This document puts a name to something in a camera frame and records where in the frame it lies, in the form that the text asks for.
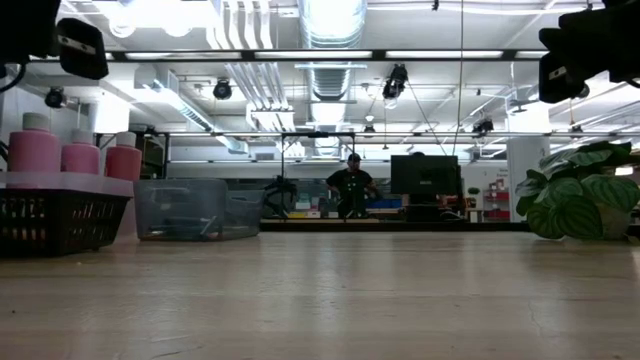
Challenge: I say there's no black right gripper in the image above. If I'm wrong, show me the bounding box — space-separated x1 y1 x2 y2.
538 0 640 105

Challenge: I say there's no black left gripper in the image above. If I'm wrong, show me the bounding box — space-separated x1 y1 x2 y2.
0 0 110 81

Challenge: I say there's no light pink paint bottle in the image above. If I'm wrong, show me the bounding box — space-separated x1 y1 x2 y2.
6 111 63 175
60 128 102 176

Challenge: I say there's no hot pink paint bottle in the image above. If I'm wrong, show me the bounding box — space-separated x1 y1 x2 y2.
104 130 144 183

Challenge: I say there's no clear plastic storage bin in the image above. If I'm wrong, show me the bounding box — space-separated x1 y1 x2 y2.
133 177 267 243

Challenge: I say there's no potted striped-leaf plant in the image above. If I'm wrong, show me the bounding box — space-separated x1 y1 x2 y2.
514 139 640 240

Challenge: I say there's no red shelf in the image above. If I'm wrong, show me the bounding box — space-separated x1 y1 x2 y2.
482 179 512 221

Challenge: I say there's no black mesh plastic basket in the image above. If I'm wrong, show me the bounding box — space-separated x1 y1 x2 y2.
0 188 133 259

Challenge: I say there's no black monitor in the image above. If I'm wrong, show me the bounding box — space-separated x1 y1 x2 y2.
389 154 464 199

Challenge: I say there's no blue storage bin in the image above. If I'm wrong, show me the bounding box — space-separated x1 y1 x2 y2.
367 197 404 210

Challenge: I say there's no person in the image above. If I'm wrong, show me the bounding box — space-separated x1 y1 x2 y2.
325 152 380 220

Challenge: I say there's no left gripper looped cable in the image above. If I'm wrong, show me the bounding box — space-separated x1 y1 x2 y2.
0 62 27 95

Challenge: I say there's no silver ventilation duct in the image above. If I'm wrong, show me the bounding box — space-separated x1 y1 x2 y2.
297 0 369 101

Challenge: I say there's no black background rig frame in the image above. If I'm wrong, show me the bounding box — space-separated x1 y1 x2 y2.
279 131 357 221

